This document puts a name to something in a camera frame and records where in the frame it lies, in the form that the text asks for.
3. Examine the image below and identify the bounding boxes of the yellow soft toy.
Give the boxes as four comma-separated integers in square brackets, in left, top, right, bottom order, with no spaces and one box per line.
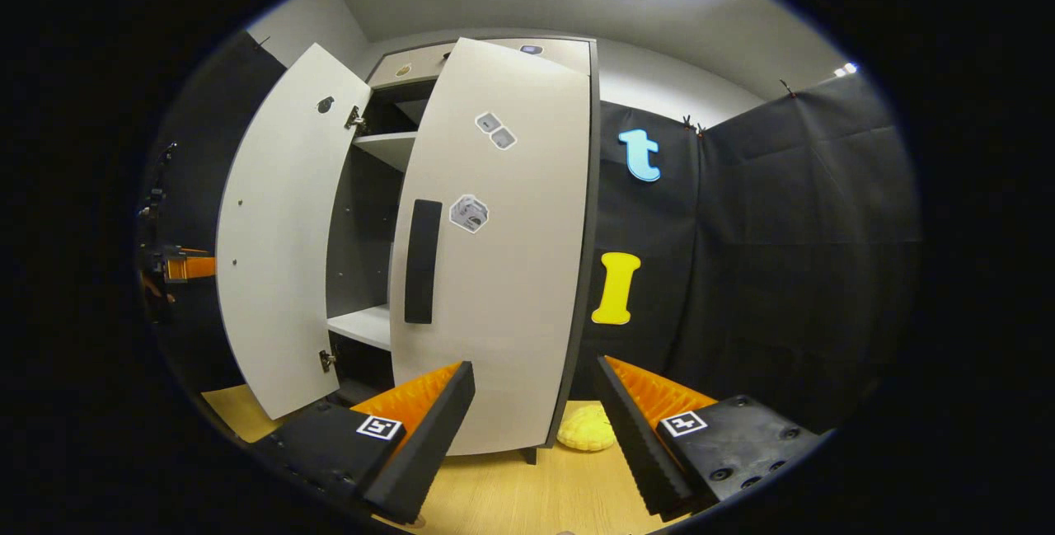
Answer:
[556,403,617,452]

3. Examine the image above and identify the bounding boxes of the black door handle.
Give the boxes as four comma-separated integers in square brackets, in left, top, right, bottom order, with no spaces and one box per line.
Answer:
[404,199,443,325]

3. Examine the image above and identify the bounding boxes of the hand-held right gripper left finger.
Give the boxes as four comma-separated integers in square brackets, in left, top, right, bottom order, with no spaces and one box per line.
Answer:
[251,360,476,525]

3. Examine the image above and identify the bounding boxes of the light grey cabinet door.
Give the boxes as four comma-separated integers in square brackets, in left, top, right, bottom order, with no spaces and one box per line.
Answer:
[216,43,373,420]
[389,37,593,458]

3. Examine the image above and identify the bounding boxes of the black backdrop cloth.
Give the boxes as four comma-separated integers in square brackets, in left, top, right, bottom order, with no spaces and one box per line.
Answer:
[144,28,920,437]

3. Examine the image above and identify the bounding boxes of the grey cabinet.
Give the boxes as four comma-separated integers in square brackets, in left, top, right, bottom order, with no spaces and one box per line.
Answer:
[326,35,603,466]

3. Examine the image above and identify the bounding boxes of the light grey cabinet shelf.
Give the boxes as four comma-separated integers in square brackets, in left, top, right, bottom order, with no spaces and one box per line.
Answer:
[327,304,392,352]
[353,131,419,173]

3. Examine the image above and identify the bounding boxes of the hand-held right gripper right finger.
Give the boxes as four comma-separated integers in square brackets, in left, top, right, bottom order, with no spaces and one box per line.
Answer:
[595,355,825,521]

